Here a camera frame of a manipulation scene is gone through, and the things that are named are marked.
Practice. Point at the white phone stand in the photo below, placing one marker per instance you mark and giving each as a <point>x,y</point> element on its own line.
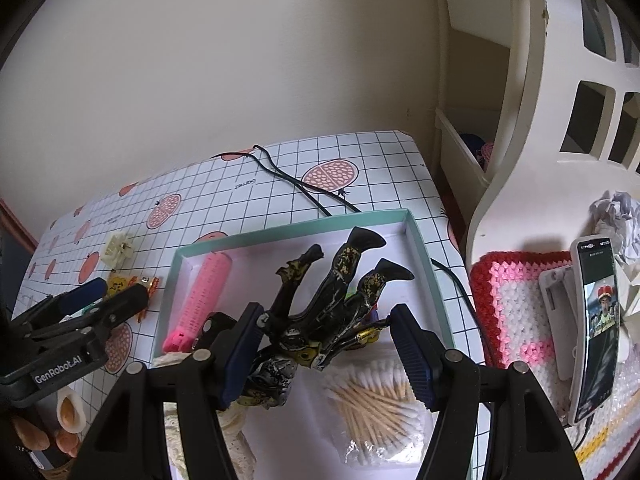
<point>557,320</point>

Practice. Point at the black gold action figure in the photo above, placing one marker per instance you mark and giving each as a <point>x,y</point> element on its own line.
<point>320,320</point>

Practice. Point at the small multicoloured toy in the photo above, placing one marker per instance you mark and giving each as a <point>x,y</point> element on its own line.
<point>372,316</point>

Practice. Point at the blue cloth item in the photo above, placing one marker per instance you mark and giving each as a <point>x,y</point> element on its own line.
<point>470,142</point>

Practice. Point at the yellow snack packet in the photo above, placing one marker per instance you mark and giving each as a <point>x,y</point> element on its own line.
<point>120,284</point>

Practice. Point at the pink hair roller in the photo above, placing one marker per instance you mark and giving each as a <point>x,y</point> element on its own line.
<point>202,295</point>

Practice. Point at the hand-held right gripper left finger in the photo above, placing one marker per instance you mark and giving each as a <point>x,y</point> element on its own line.
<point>245,355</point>

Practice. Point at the pink white crocheted mat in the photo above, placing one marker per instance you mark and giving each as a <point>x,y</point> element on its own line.
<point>515,310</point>

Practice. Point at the teal rimmed white box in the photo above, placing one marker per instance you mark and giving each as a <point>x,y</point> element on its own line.
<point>260,255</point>

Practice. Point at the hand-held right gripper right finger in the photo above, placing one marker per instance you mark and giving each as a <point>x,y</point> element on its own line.
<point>412,360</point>

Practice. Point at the white plastic clip part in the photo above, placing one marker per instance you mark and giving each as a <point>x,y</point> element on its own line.
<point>119,249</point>

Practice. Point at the pink cloth item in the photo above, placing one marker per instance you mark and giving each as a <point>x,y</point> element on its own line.
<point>487,151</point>

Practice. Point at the bag of cotton swabs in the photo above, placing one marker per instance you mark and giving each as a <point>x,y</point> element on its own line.
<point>375,410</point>

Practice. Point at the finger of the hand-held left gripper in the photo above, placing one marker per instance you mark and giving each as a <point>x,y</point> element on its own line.
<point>122,305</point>
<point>82,292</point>

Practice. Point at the white wooden shelf rack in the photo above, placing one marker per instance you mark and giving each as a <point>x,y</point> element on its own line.
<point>520,110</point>

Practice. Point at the beige yarn tassel bundle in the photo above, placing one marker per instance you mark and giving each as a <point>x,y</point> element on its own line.
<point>240,440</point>

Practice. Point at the crumpled white paper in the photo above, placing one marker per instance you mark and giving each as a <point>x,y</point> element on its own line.
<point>620,210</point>

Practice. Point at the smartphone with lit screen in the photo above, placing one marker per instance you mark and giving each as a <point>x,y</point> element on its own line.
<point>597,340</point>

